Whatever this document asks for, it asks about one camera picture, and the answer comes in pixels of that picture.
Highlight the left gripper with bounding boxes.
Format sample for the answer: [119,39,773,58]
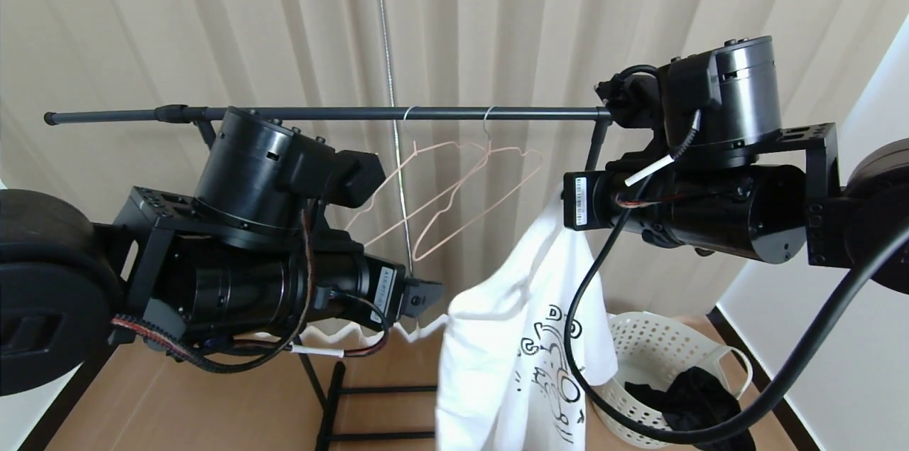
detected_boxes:
[284,250,408,351]

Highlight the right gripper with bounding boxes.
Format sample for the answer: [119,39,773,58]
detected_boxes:
[564,165,719,256]

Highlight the white printed T-shirt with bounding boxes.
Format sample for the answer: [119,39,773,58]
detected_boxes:
[434,188,621,451]

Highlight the black garment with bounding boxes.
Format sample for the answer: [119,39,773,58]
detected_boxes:
[623,365,758,451]

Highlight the pink clothes hanger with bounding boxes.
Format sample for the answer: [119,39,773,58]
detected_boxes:
[410,105,546,264]
[344,105,498,232]

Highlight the white laundry basket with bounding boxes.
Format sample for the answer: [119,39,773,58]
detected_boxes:
[589,310,754,449]

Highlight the black clothes rack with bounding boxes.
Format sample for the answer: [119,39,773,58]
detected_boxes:
[43,104,614,451]

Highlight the grey curtain wand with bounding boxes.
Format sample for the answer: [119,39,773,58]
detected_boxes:
[371,0,415,276]

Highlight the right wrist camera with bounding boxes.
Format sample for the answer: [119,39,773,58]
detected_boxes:
[594,55,720,153]

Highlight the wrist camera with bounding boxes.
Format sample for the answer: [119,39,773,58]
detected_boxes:
[594,55,720,153]
[286,129,388,211]

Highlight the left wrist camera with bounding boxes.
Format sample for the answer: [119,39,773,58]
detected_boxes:
[286,129,388,211]

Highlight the black cable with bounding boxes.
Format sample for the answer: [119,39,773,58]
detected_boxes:
[563,109,909,447]

